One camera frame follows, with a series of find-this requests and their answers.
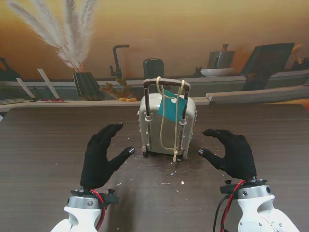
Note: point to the white bowl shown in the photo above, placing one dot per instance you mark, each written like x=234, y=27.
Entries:
x=217, y=72

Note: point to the red berries on plate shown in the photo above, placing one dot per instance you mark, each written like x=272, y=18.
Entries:
x=50, y=99

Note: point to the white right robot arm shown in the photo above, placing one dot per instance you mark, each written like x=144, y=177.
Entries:
x=256, y=210

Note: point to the small beige hard-shell suitcase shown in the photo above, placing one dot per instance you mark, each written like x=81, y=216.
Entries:
x=167, y=135

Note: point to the dark green ribbed vase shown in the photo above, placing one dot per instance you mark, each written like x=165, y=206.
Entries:
x=87, y=87

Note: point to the black right wrist bracket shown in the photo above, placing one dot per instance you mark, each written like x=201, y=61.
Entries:
x=228, y=189

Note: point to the black left wrist bracket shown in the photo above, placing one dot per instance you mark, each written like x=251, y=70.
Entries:
x=111, y=199

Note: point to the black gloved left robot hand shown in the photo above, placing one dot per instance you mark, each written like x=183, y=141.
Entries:
x=94, y=166

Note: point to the white pampas grass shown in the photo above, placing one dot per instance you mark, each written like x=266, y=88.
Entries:
x=72, y=48

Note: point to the teal paper luggage tag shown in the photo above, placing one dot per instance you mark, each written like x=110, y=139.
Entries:
x=170, y=111

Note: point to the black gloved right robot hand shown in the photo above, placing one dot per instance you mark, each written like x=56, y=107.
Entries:
x=236, y=159

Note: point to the light wooden shelf board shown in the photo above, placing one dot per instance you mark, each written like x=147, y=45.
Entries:
x=72, y=102

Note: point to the dark rounded canister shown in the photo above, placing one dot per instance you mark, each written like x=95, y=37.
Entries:
x=153, y=68

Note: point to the brown coral ornament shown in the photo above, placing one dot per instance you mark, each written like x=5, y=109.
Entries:
x=111, y=88

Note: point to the long white slanted strip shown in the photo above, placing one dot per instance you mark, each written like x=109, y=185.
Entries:
x=48, y=83

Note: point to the grey grid tray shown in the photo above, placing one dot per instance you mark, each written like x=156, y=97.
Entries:
x=9, y=101

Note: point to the short white slanted strip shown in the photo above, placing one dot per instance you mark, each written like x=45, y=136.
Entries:
x=24, y=87

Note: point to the orange fruit pieces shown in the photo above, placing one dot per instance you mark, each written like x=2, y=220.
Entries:
x=131, y=99

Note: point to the black kitchen faucet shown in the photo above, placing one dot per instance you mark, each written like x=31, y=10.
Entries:
x=116, y=60

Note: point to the black wrist bracket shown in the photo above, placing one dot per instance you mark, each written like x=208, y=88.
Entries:
x=111, y=199
x=228, y=189

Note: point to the dark slanted board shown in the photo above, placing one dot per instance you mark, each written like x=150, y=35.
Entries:
x=268, y=58

